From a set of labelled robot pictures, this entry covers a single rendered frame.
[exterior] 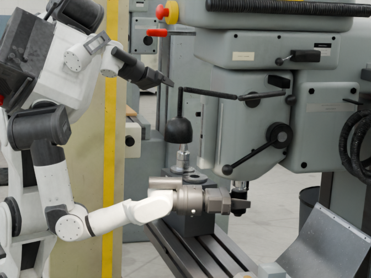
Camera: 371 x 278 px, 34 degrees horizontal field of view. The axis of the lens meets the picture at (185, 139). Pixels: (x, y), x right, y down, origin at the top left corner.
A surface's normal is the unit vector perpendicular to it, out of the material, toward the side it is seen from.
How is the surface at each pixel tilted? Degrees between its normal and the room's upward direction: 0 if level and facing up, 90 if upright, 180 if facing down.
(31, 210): 80
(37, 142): 89
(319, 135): 90
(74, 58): 115
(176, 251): 0
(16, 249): 97
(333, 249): 62
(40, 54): 57
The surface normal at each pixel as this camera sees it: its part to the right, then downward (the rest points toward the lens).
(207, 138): 0.33, 0.25
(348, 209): -0.94, 0.04
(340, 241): -0.82, -0.41
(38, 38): 0.52, -0.34
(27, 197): 0.58, 0.29
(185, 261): 0.05, -0.97
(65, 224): 0.03, 0.21
